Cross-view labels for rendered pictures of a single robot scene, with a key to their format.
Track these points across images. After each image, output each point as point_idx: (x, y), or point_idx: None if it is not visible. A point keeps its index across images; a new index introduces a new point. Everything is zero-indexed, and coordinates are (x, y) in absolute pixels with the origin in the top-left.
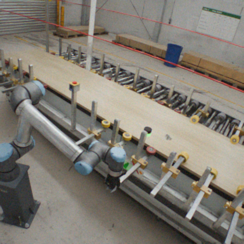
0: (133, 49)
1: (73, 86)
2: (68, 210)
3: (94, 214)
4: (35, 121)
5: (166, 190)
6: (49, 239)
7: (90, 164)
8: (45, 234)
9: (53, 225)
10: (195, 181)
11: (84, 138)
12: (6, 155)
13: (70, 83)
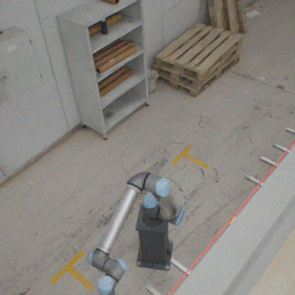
0: (203, 250)
1: (229, 223)
2: None
3: None
4: (119, 203)
5: None
6: (126, 289)
7: (92, 261)
8: (131, 284)
9: (142, 290)
10: None
11: (189, 271)
12: (145, 203)
13: (235, 218)
